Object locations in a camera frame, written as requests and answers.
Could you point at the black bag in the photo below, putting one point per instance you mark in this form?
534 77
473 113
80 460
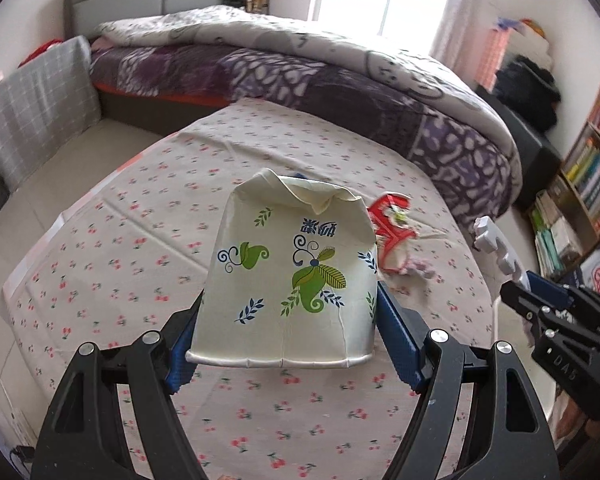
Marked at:
527 90

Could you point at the grey and purple quilt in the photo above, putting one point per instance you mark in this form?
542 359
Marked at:
330 65

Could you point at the white curtain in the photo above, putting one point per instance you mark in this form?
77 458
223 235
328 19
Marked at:
455 5

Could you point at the grey checked cushion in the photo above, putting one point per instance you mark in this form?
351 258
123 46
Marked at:
35 110

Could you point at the wooden bookshelf with books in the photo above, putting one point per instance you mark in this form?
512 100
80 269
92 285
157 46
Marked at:
590 170

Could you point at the crushed leaf print paper cup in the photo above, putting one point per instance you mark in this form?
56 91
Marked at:
285 280

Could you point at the cherry print tablecloth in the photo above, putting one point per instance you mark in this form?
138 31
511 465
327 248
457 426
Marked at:
130 240

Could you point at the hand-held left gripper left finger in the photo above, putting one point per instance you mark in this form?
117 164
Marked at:
181 366

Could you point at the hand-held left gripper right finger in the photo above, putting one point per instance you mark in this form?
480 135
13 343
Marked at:
399 336

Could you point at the black cabinet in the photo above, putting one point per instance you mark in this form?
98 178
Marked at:
530 155

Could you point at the pink checked box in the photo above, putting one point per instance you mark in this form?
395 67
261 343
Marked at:
495 55

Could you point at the red snack wrapper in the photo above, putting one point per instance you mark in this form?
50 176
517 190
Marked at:
387 240

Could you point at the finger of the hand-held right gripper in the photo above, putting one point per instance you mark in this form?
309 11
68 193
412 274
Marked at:
550 291

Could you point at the white plastic bracket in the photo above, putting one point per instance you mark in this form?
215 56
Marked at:
495 242

